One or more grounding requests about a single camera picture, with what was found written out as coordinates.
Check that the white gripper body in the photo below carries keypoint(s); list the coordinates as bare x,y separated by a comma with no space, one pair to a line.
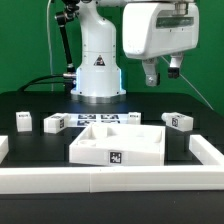
155,29

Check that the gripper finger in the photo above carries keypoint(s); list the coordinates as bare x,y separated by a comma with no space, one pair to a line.
150,70
175,65

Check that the white square table top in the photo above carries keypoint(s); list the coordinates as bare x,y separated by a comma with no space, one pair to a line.
109,144

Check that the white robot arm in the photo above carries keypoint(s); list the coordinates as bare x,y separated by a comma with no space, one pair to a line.
98,78

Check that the printed tag sheet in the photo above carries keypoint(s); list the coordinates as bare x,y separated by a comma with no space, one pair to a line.
82,120

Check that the white U-shaped fence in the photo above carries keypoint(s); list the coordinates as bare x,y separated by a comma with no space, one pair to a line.
107,179

